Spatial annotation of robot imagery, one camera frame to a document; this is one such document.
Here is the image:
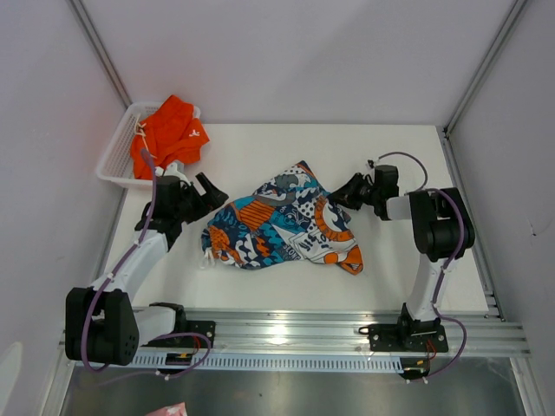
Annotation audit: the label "white plastic basket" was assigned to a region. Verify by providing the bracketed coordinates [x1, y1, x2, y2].
[95, 101, 202, 190]

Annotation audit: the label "right aluminium frame post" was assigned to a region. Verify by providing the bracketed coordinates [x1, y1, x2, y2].
[441, 0, 532, 139]

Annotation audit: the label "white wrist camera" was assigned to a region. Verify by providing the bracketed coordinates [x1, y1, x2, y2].
[367, 159, 381, 170]
[155, 160, 191, 185]

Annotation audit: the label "left aluminium frame post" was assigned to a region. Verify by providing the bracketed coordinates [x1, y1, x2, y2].
[67, 0, 133, 109]

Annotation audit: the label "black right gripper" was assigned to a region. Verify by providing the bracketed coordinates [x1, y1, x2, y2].
[327, 172, 380, 211]

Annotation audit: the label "white slotted cable duct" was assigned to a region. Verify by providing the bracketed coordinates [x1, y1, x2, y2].
[129, 352, 403, 374]

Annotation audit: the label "patterned blue orange shorts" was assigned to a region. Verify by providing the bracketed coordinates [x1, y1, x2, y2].
[200, 160, 363, 276]

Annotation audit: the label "aluminium frame post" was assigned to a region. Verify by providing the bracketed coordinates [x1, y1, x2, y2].
[67, 0, 133, 109]
[441, 0, 532, 139]

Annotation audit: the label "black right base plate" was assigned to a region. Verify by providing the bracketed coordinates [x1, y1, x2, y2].
[358, 303, 448, 353]

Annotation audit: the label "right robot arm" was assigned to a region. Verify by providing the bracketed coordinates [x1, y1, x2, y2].
[329, 165, 475, 350]

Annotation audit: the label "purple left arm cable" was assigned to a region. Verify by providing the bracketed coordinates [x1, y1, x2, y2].
[81, 147, 213, 382]

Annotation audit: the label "pink cloth piece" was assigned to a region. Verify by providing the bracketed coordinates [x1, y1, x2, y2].
[146, 402, 187, 416]

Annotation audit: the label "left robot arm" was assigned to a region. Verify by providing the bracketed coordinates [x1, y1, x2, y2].
[64, 173, 228, 369]

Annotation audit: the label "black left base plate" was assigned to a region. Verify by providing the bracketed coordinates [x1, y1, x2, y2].
[147, 312, 216, 349]

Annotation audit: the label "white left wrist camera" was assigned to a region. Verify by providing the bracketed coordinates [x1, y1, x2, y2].
[155, 160, 191, 185]

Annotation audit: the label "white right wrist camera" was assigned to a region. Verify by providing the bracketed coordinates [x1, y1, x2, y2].
[367, 159, 381, 170]

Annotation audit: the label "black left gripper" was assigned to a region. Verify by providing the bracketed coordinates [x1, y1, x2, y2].
[174, 173, 227, 224]

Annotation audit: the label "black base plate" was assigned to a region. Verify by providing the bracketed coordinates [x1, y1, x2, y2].
[147, 312, 216, 349]
[358, 303, 448, 353]

